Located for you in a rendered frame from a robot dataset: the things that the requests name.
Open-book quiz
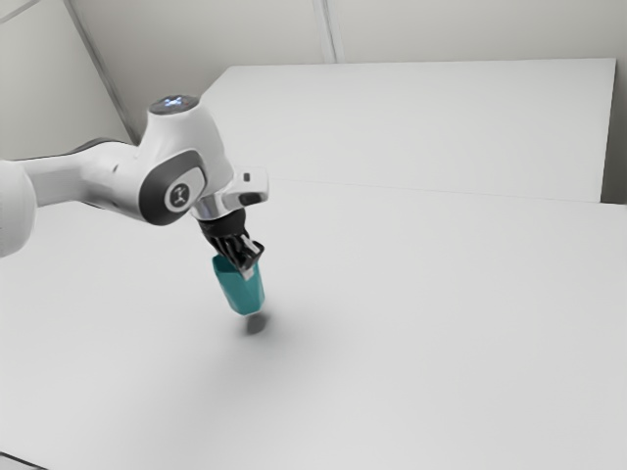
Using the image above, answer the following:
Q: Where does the teal faceted mug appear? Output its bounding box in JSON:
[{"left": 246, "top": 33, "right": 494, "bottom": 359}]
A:
[{"left": 211, "top": 254, "right": 266, "bottom": 315}]

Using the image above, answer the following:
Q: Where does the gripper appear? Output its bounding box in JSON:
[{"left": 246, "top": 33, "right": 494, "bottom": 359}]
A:
[{"left": 197, "top": 209, "right": 266, "bottom": 280}]

